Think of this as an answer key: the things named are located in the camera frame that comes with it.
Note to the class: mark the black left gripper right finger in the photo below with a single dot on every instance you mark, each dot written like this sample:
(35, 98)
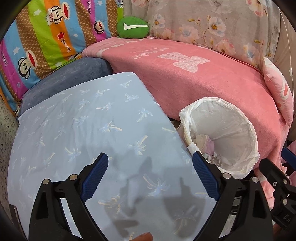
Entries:
(241, 211)

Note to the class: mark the mauve purple cloth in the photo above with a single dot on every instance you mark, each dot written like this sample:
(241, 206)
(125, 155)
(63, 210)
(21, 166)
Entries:
(210, 148)

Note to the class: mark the white lined trash bin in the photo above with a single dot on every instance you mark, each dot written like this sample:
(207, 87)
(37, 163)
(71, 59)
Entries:
(235, 138)

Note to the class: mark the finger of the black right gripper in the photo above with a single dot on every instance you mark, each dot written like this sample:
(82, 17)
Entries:
(289, 157)
(283, 212)

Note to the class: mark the blue-grey plush cushion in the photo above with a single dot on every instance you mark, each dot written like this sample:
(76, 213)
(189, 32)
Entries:
(70, 75)

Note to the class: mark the small pink printed pillow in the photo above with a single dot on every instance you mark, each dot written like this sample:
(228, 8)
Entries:
(279, 89)

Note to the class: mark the cream tulle mesh fabric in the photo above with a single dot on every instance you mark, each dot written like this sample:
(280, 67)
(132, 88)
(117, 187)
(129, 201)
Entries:
(202, 142)

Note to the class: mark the colourful monkey-print pillow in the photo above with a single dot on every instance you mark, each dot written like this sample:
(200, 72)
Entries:
(47, 35)

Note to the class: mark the green plush toy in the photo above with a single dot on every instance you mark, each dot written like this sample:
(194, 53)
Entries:
(131, 27)

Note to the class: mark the speckled mattress edge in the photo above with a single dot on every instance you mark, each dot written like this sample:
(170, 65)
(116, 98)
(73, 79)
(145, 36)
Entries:
(8, 128)

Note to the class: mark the grey floral quilt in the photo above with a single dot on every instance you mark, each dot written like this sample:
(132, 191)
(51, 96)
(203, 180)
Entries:
(245, 30)

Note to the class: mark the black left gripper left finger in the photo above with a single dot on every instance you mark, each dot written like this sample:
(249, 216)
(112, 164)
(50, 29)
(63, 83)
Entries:
(48, 220)

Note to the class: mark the pink blanket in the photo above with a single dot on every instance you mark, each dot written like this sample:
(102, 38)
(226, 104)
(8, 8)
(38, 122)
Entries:
(178, 74)

